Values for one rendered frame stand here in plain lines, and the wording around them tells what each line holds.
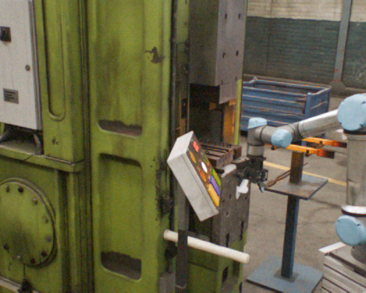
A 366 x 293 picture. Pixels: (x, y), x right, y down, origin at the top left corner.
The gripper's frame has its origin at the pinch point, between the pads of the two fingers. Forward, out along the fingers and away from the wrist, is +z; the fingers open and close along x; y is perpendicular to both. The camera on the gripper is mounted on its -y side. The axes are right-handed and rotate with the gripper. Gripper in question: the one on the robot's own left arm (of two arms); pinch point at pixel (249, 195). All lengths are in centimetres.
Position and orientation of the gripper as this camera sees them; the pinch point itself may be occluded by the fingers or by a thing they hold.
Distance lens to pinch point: 219.3
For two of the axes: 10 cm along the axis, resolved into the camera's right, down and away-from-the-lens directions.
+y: 5.7, 2.6, -7.8
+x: 8.2, -1.4, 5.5
